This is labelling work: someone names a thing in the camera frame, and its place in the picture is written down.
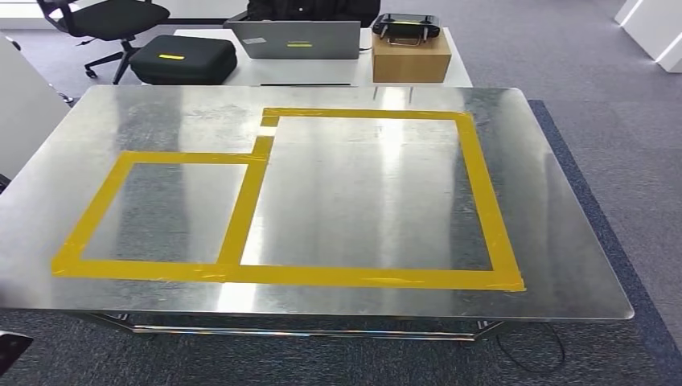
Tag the brown cardboard box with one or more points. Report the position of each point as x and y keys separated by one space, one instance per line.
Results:
x=410 y=64

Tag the black office chair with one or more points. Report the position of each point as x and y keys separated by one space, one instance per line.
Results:
x=117 y=18

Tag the white table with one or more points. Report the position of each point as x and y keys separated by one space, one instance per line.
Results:
x=298 y=72

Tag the black zip case yellow label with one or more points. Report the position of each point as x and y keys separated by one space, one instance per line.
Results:
x=184 y=66

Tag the black handheld controller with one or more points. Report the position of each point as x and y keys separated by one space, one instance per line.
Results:
x=405 y=25

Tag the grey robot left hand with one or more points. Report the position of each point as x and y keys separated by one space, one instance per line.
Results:
x=4 y=183

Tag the yellow tape on workbench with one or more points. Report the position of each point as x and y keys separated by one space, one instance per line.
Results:
x=245 y=213

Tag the stainless steel workbench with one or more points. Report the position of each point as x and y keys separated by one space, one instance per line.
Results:
x=346 y=213

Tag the black angular object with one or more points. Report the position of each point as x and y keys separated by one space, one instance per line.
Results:
x=11 y=351

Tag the grey laptop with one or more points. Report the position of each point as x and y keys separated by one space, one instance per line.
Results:
x=298 y=40

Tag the white display plinth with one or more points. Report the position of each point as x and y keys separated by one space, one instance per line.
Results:
x=652 y=32

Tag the white plastic car part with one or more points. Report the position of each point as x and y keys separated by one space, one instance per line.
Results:
x=26 y=106

